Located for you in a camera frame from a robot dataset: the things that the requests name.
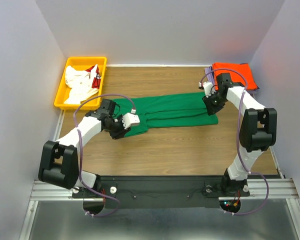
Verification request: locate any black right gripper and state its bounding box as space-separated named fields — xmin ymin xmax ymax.
xmin=201 ymin=91 xmax=228 ymax=116

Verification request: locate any green t shirt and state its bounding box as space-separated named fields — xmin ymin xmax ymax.
xmin=125 ymin=92 xmax=218 ymax=137

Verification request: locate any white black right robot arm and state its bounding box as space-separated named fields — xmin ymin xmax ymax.
xmin=198 ymin=72 xmax=278 ymax=195

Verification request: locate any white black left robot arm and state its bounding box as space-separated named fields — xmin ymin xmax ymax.
xmin=38 ymin=99 xmax=140 ymax=197

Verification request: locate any folded purple t shirt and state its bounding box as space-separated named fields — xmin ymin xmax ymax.
xmin=204 ymin=65 xmax=217 ymax=85

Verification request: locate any folded orange t shirt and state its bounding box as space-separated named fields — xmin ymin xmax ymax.
xmin=212 ymin=62 xmax=259 ymax=91

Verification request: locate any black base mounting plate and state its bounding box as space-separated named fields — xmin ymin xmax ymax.
xmin=38 ymin=175 xmax=283 ymax=210

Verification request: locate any white t shirt red print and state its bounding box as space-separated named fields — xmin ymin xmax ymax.
xmin=64 ymin=64 xmax=101 ymax=105

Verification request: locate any yellow plastic bin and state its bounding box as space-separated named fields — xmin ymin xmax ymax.
xmin=54 ymin=56 xmax=107 ymax=110

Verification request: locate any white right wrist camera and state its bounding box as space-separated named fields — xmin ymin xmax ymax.
xmin=198 ymin=81 xmax=213 ymax=98

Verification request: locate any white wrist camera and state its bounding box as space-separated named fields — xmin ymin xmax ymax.
xmin=122 ymin=108 xmax=140 ymax=129
xmin=198 ymin=81 xmax=213 ymax=98

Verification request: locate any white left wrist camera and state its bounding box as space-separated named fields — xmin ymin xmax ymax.
xmin=122 ymin=108 xmax=140 ymax=129

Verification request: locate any aluminium frame rail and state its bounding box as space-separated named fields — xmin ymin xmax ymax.
xmin=30 ymin=178 xmax=299 ymax=201

